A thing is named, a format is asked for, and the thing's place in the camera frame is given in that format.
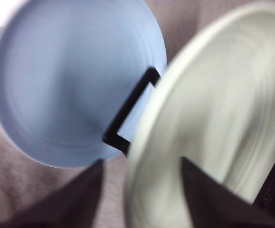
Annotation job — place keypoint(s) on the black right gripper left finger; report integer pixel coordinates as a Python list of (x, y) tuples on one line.
[(72, 206)]

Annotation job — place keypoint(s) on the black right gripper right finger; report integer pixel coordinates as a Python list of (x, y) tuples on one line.
[(214, 205)]

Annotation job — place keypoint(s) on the green plate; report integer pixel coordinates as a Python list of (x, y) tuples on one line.
[(213, 106)]

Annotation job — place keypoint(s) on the black plate rack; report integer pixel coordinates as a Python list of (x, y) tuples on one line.
[(266, 197)]

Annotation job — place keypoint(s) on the blue plate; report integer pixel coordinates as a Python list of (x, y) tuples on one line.
[(68, 68)]

